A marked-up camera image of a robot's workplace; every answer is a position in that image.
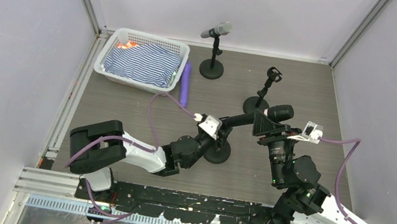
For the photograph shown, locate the silver microphone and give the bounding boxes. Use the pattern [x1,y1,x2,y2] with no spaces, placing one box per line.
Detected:
[200,22,233,39]

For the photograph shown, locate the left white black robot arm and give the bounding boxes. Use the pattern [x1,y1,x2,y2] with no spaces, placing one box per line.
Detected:
[67,116,232,192]

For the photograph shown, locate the right aluminium frame post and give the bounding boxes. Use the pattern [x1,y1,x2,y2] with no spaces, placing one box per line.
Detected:
[329,0,392,70]

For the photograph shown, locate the black microphone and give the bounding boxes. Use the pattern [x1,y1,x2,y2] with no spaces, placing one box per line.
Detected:
[220,104,295,132]

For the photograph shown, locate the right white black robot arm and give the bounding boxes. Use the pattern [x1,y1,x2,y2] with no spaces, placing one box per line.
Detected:
[252,110,367,224]

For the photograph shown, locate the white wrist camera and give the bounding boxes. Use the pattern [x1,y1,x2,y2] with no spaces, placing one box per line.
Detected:
[194,113,222,140]
[288,121,324,144]

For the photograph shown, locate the black mic stand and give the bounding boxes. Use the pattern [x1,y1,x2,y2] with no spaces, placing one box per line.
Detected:
[203,141,231,165]
[242,67,282,114]
[199,36,224,80]

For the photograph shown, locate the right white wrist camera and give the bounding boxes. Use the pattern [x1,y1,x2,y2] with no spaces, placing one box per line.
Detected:
[288,121,324,144]

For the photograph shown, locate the white slotted cable duct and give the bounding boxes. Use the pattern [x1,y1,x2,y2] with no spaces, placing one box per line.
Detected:
[25,195,189,224]

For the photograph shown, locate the blue white striped cloth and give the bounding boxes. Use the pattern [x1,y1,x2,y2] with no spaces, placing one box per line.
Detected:
[101,43,183,88]

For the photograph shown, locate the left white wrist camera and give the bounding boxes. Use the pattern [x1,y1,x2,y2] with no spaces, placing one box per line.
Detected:
[194,113,222,140]

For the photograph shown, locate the purple microphone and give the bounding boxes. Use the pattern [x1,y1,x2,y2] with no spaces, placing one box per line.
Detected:
[179,61,192,108]

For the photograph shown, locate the orange item in basket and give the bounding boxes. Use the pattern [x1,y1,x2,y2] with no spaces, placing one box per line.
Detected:
[116,41,137,49]

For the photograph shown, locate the white plastic basket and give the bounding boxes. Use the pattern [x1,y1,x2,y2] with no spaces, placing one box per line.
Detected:
[93,28,190,94]

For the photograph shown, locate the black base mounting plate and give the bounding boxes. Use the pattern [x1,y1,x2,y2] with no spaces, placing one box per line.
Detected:
[92,181,274,224]

